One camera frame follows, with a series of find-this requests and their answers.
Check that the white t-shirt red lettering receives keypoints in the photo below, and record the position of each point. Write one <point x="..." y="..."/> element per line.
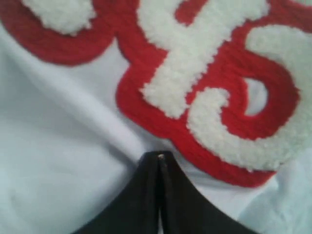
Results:
<point x="87" y="87"/>

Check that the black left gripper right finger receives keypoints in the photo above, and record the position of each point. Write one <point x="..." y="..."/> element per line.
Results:
<point x="184" y="210"/>

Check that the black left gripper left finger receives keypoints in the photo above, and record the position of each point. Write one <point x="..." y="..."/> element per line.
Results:
<point x="135" y="210"/>

